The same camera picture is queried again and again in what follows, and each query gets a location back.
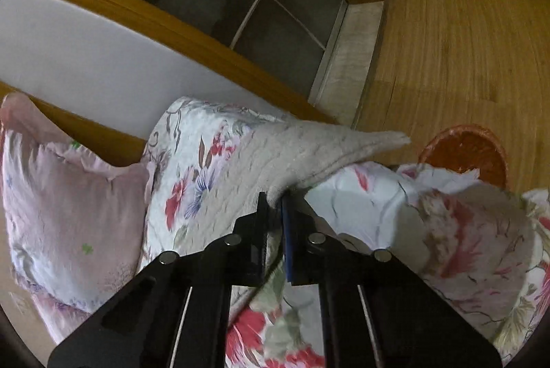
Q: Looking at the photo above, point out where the beige knitted sweater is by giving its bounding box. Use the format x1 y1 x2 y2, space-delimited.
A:
188 119 412 257

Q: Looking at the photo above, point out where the orange round basket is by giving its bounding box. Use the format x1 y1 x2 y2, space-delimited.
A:
419 124 509 189

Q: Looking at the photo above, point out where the floral quilted bedspread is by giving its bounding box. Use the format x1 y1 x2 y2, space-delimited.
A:
137 95 550 368

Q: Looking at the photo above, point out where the pink floral pillow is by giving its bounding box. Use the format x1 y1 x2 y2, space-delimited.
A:
1 93 154 343

